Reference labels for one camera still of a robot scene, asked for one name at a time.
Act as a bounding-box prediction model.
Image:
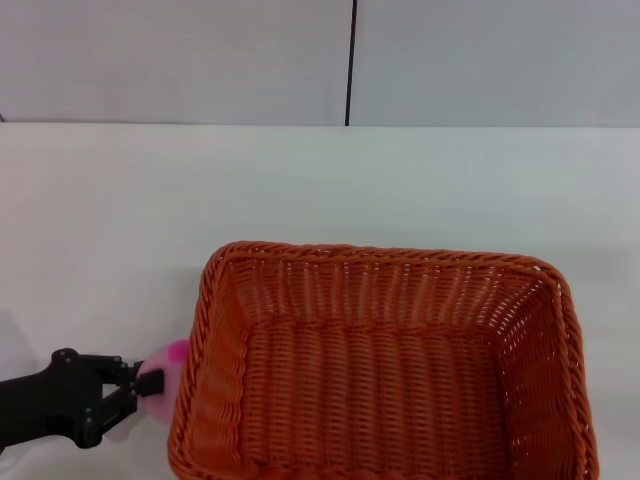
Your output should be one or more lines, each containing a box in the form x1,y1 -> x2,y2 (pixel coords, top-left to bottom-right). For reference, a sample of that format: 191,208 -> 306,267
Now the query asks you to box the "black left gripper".
29,348 -> 167,449

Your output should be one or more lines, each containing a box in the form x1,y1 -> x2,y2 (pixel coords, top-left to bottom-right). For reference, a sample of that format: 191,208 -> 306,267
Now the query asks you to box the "pink ball with magenta patch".
137,338 -> 191,424

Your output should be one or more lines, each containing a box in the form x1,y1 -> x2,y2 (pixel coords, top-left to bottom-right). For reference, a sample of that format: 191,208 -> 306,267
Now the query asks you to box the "orange woven wicker basket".
166,240 -> 600,480

